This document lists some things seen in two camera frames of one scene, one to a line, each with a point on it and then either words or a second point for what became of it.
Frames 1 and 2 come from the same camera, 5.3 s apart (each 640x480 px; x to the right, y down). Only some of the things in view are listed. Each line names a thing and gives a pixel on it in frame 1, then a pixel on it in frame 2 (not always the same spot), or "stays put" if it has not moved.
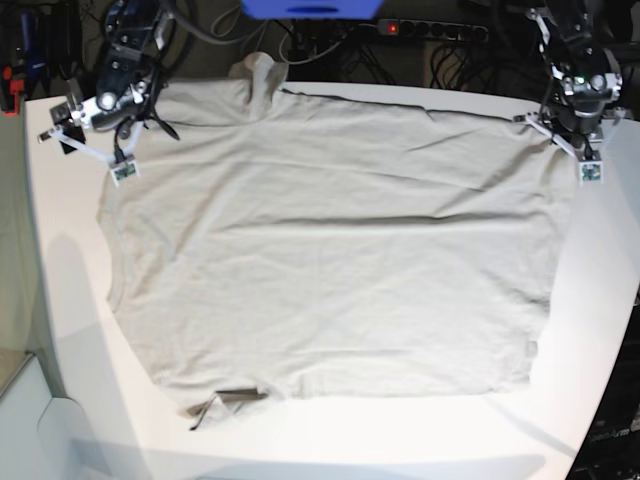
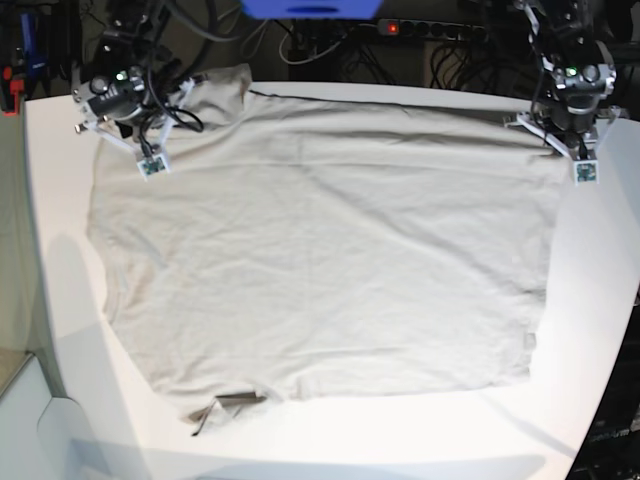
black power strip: [431, 29] stays put
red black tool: [10, 92] stays put
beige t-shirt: [316, 244] stays put
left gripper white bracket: [75, 142] to [152, 162]
